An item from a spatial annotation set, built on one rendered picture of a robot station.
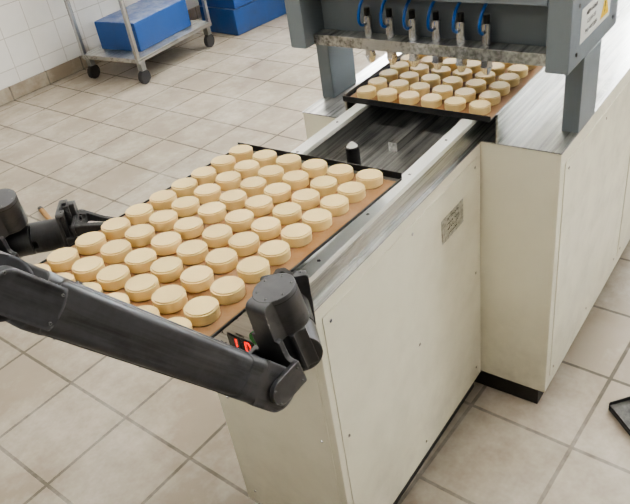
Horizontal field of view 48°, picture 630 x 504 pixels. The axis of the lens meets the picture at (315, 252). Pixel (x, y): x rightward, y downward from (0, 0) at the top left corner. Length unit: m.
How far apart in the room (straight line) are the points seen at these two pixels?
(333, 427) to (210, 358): 0.66
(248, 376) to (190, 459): 1.36
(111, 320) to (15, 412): 1.88
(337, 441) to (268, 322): 0.64
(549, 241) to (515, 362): 0.44
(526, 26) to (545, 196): 0.38
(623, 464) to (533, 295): 0.51
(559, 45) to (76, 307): 1.15
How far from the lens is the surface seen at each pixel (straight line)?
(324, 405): 1.39
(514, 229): 1.80
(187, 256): 1.12
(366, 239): 1.33
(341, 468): 1.52
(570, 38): 1.55
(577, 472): 2.05
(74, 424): 2.43
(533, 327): 1.96
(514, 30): 1.68
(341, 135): 1.73
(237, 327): 1.34
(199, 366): 0.79
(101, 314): 0.70
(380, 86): 1.86
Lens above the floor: 1.61
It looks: 34 degrees down
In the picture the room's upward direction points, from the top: 9 degrees counter-clockwise
